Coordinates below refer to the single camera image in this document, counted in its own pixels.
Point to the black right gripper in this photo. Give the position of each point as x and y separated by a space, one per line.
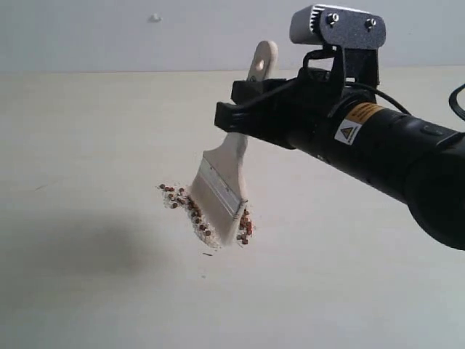
303 110

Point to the wide white paint brush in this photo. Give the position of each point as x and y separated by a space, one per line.
219 185

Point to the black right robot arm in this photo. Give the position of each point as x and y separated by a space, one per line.
414 161

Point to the brown pellets and white crumbs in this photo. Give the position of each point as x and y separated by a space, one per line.
205 227

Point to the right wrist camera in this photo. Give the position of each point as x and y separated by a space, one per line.
322 24

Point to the white blob on wall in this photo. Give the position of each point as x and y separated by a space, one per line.
154 18

